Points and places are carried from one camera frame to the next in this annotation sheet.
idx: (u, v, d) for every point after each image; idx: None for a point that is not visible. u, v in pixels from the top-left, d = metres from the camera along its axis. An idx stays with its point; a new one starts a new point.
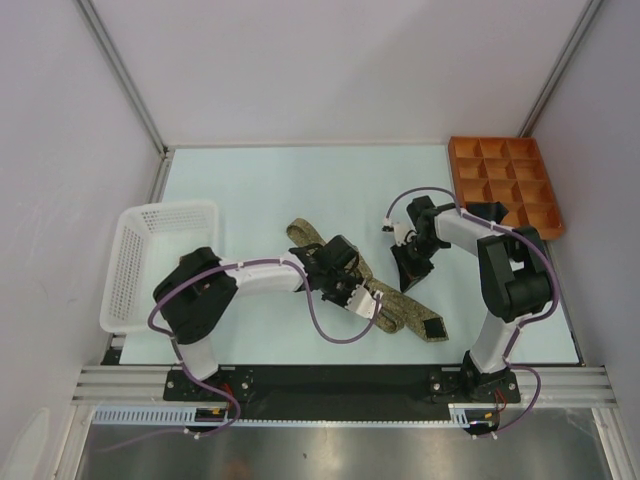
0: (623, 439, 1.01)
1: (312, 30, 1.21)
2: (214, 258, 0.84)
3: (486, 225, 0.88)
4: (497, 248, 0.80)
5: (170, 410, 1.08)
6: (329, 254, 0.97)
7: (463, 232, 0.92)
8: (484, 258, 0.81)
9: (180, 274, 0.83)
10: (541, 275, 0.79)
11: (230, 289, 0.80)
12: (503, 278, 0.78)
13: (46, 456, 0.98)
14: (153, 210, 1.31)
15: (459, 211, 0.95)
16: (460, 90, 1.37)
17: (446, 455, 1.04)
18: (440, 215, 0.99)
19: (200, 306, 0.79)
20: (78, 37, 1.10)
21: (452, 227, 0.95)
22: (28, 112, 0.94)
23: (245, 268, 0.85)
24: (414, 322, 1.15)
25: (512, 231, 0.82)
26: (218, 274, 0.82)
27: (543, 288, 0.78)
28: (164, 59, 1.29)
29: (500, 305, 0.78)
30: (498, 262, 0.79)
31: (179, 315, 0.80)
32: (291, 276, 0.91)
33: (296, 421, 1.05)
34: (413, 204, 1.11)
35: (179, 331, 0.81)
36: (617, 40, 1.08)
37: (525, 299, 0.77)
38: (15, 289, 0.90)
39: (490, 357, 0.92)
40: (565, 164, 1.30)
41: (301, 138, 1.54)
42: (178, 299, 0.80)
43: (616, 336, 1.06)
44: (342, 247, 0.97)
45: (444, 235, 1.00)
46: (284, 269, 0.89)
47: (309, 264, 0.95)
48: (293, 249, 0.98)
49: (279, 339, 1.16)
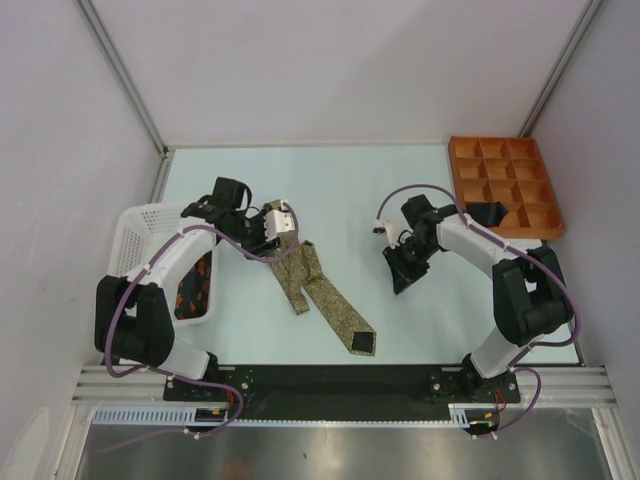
0: (623, 439, 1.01)
1: (312, 30, 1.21)
2: (121, 280, 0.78)
3: (499, 243, 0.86)
4: (514, 275, 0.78)
5: (170, 410, 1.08)
6: (221, 198, 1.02)
7: (470, 245, 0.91)
8: (499, 285, 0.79)
9: (104, 315, 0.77)
10: (558, 300, 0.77)
11: (158, 292, 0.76)
12: (521, 306, 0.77)
13: (46, 456, 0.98)
14: (153, 210, 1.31)
15: (466, 223, 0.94)
16: (460, 90, 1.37)
17: (446, 455, 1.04)
18: (443, 224, 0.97)
19: (142, 326, 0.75)
20: (77, 37, 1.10)
21: (458, 239, 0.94)
22: (28, 111, 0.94)
23: (155, 266, 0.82)
24: (345, 332, 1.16)
25: (528, 254, 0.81)
26: (137, 288, 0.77)
27: (560, 313, 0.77)
28: (164, 59, 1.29)
29: (515, 333, 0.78)
30: (515, 289, 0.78)
31: (136, 348, 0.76)
32: (201, 236, 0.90)
33: (297, 421, 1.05)
34: (409, 206, 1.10)
35: (149, 356, 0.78)
36: (618, 40, 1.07)
37: (542, 326, 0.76)
38: (16, 289, 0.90)
39: (493, 365, 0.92)
40: (565, 165, 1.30)
41: (301, 138, 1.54)
42: (124, 336, 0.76)
43: (616, 336, 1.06)
44: (230, 186, 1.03)
45: (445, 243, 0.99)
46: (190, 238, 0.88)
47: (208, 215, 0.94)
48: (186, 211, 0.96)
49: (280, 339, 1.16)
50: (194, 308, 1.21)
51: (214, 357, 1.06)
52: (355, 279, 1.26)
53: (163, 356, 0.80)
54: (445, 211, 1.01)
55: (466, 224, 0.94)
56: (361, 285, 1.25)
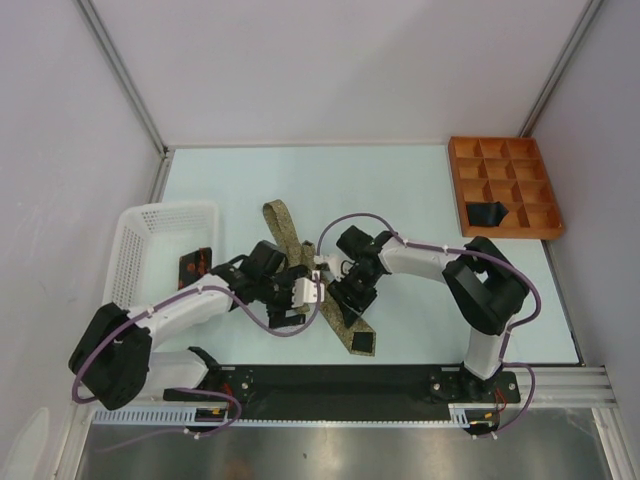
0: (623, 439, 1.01)
1: (311, 30, 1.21)
2: (121, 315, 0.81)
3: (439, 250, 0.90)
4: (465, 273, 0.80)
5: (170, 410, 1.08)
6: (255, 262, 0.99)
7: (414, 261, 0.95)
8: (457, 287, 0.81)
9: (88, 340, 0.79)
10: (510, 279, 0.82)
11: (146, 340, 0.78)
12: (483, 299, 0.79)
13: (46, 457, 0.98)
14: (152, 210, 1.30)
15: (403, 243, 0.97)
16: (460, 90, 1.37)
17: (446, 455, 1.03)
18: (384, 252, 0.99)
19: (118, 365, 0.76)
20: (77, 37, 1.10)
21: (404, 261, 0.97)
22: (28, 111, 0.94)
23: (158, 312, 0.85)
24: (344, 332, 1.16)
25: (466, 249, 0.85)
26: (131, 328, 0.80)
27: (517, 289, 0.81)
28: (163, 59, 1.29)
29: (490, 325, 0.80)
30: (471, 285, 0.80)
31: (100, 384, 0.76)
32: (217, 297, 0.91)
33: (297, 421, 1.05)
34: (345, 240, 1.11)
35: (107, 398, 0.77)
36: (618, 39, 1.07)
37: (507, 307, 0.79)
38: (15, 288, 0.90)
39: (489, 362, 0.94)
40: (565, 165, 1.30)
41: (297, 139, 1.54)
42: (95, 368, 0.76)
43: (616, 336, 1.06)
44: (267, 251, 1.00)
45: (397, 269, 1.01)
46: (204, 296, 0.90)
47: (234, 279, 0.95)
48: (216, 268, 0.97)
49: (279, 339, 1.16)
50: None
51: (214, 364, 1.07)
52: None
53: (120, 403, 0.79)
54: (381, 238, 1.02)
55: (405, 243, 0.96)
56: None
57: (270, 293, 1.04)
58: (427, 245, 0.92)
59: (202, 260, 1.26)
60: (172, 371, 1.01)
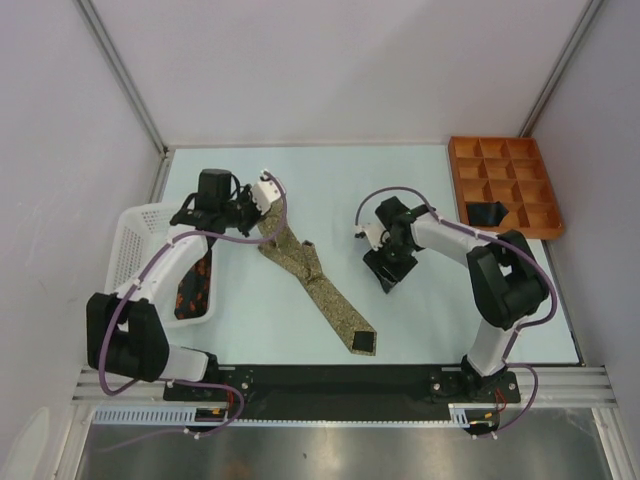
0: (623, 439, 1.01)
1: (311, 31, 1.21)
2: (110, 299, 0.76)
3: (470, 233, 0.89)
4: (487, 260, 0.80)
5: (170, 410, 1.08)
6: (208, 195, 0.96)
7: (444, 239, 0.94)
8: (474, 272, 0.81)
9: (95, 336, 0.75)
10: (532, 279, 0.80)
11: (149, 309, 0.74)
12: (499, 290, 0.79)
13: (46, 457, 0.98)
14: (153, 210, 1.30)
15: (437, 219, 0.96)
16: (460, 90, 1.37)
17: (446, 455, 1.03)
18: (417, 224, 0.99)
19: (138, 345, 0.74)
20: (77, 37, 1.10)
21: (432, 236, 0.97)
22: (28, 112, 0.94)
23: (145, 280, 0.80)
24: (345, 332, 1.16)
25: (498, 238, 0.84)
26: (128, 305, 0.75)
27: (535, 291, 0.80)
28: (164, 59, 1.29)
29: (498, 317, 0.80)
30: (490, 274, 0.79)
31: (130, 365, 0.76)
32: (192, 242, 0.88)
33: (297, 421, 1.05)
34: (384, 208, 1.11)
35: (143, 374, 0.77)
36: (619, 38, 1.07)
37: (520, 305, 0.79)
38: (16, 289, 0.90)
39: (490, 360, 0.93)
40: (565, 165, 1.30)
41: (297, 139, 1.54)
42: (118, 354, 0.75)
43: (616, 336, 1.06)
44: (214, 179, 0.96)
45: (422, 242, 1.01)
46: (180, 247, 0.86)
47: (198, 221, 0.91)
48: (174, 220, 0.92)
49: (279, 338, 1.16)
50: (194, 308, 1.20)
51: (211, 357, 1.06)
52: (355, 278, 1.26)
53: (159, 373, 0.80)
54: (416, 211, 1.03)
55: (440, 219, 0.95)
56: (361, 284, 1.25)
57: (238, 215, 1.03)
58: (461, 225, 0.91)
59: (202, 260, 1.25)
60: (183, 357, 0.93)
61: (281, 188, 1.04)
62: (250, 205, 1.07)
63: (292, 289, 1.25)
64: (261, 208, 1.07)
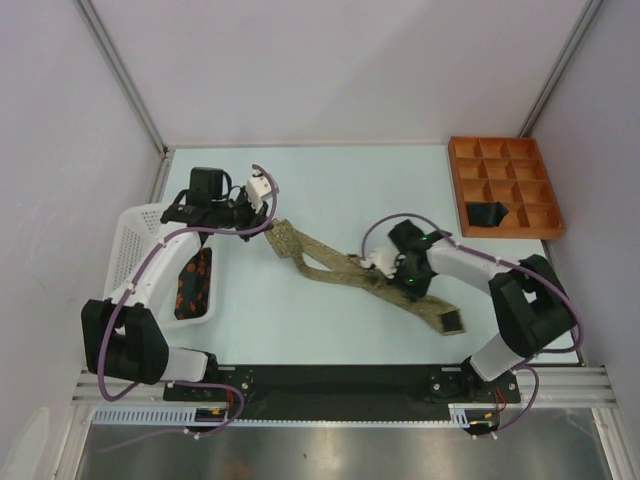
0: (623, 440, 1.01)
1: (311, 31, 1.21)
2: (105, 305, 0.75)
3: (490, 258, 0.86)
4: (514, 289, 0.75)
5: (170, 410, 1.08)
6: (199, 191, 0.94)
7: (463, 265, 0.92)
8: (500, 302, 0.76)
9: (92, 341, 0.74)
10: (560, 305, 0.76)
11: (144, 313, 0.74)
12: (526, 321, 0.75)
13: (46, 457, 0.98)
14: (153, 210, 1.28)
15: (455, 245, 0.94)
16: (460, 90, 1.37)
17: (446, 455, 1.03)
18: (434, 250, 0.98)
19: (137, 350, 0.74)
20: (78, 38, 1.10)
21: (451, 263, 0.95)
22: (28, 113, 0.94)
23: (139, 284, 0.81)
24: (430, 317, 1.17)
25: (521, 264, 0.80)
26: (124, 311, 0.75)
27: (565, 318, 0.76)
28: (163, 59, 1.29)
29: (525, 347, 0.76)
30: (518, 305, 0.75)
31: (130, 369, 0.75)
32: (185, 241, 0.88)
33: (296, 421, 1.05)
34: (398, 233, 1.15)
35: (145, 377, 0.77)
36: (618, 38, 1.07)
37: (548, 335, 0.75)
38: (16, 289, 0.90)
39: (497, 368, 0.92)
40: (564, 165, 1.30)
41: (296, 139, 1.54)
42: (117, 358, 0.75)
43: (616, 336, 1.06)
44: (206, 176, 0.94)
45: (443, 270, 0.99)
46: (172, 246, 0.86)
47: (189, 216, 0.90)
48: (164, 217, 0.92)
49: (280, 337, 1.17)
50: (194, 309, 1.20)
51: (210, 357, 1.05)
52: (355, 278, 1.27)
53: (158, 375, 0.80)
54: (431, 236, 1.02)
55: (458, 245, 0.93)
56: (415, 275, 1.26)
57: (230, 215, 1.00)
58: (478, 251, 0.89)
59: (202, 259, 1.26)
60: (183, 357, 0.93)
61: (270, 182, 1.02)
62: (243, 205, 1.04)
63: (291, 290, 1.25)
64: (254, 207, 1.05)
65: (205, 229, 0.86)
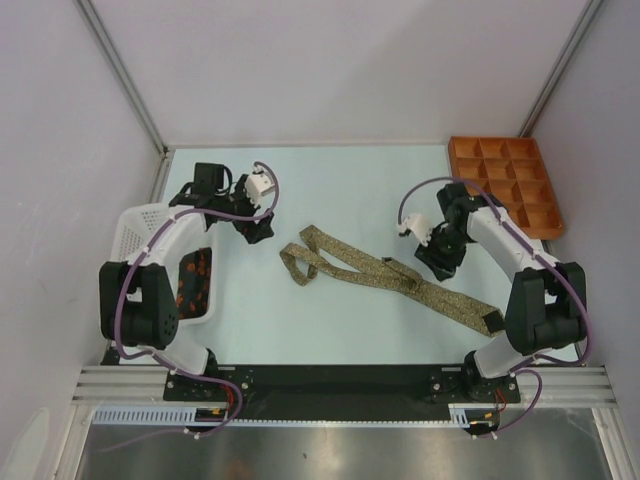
0: (623, 440, 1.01)
1: (310, 31, 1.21)
2: (122, 266, 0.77)
3: (529, 250, 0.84)
4: (536, 284, 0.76)
5: (171, 410, 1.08)
6: (203, 183, 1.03)
7: (497, 243, 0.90)
8: (519, 291, 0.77)
9: (109, 300, 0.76)
10: (573, 319, 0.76)
11: (158, 270, 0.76)
12: (534, 318, 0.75)
13: (46, 457, 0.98)
14: (152, 210, 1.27)
15: (499, 219, 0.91)
16: (460, 90, 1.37)
17: (446, 455, 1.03)
18: (476, 215, 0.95)
19: (152, 307, 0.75)
20: (78, 38, 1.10)
21: (486, 232, 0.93)
22: (28, 114, 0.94)
23: (153, 249, 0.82)
24: (474, 321, 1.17)
25: (555, 267, 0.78)
26: (139, 271, 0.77)
27: (572, 332, 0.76)
28: (164, 59, 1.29)
29: (523, 343, 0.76)
30: (532, 301, 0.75)
31: (144, 329, 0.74)
32: (192, 220, 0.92)
33: (297, 421, 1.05)
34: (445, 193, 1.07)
35: (158, 340, 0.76)
36: (618, 39, 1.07)
37: (550, 340, 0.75)
38: (16, 288, 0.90)
39: (495, 366, 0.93)
40: (564, 166, 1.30)
41: (296, 139, 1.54)
42: (132, 319, 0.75)
43: (616, 336, 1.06)
44: (210, 169, 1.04)
45: (476, 236, 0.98)
46: (182, 222, 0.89)
47: (195, 201, 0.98)
48: (172, 201, 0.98)
49: (281, 336, 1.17)
50: (194, 309, 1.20)
51: (211, 355, 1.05)
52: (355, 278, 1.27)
53: (170, 340, 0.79)
54: (480, 200, 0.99)
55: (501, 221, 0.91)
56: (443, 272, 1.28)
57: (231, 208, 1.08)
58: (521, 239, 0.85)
59: (202, 260, 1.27)
60: (187, 351, 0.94)
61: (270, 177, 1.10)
62: (243, 199, 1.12)
63: (291, 289, 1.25)
64: (252, 202, 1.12)
65: (215, 212, 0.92)
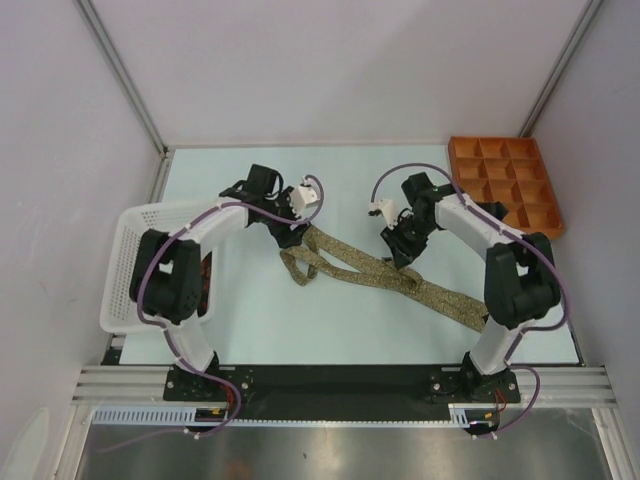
0: (623, 439, 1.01)
1: (311, 32, 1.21)
2: (161, 235, 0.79)
3: (495, 226, 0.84)
4: (505, 255, 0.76)
5: (170, 410, 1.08)
6: (256, 182, 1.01)
7: (464, 225, 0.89)
8: (491, 266, 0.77)
9: (141, 264, 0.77)
10: (547, 284, 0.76)
11: (193, 247, 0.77)
12: (510, 289, 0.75)
13: (46, 457, 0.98)
14: (152, 210, 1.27)
15: (464, 203, 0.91)
16: (460, 90, 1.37)
17: (446, 455, 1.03)
18: (443, 204, 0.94)
19: (178, 280, 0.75)
20: (78, 39, 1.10)
21: (452, 218, 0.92)
22: (28, 115, 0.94)
23: (194, 228, 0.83)
24: (474, 321, 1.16)
25: (523, 238, 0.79)
26: (174, 244, 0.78)
27: (549, 296, 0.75)
28: (164, 59, 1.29)
29: (505, 315, 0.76)
30: (507, 272, 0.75)
31: (166, 299, 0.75)
32: (237, 213, 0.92)
33: (296, 421, 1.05)
34: (409, 184, 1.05)
35: (176, 313, 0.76)
36: (619, 38, 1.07)
37: (530, 308, 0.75)
38: (16, 289, 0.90)
39: (491, 359, 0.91)
40: (564, 165, 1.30)
41: (296, 139, 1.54)
42: (158, 286, 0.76)
43: (616, 337, 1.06)
44: (265, 170, 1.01)
45: (443, 224, 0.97)
46: (227, 211, 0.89)
47: (244, 197, 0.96)
48: (223, 193, 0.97)
49: (280, 337, 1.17)
50: None
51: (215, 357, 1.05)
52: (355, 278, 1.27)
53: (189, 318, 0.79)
54: (446, 190, 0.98)
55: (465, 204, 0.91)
56: (443, 272, 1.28)
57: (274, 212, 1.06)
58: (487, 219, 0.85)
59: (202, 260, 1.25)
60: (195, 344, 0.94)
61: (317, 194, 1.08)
62: (286, 206, 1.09)
63: (291, 289, 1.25)
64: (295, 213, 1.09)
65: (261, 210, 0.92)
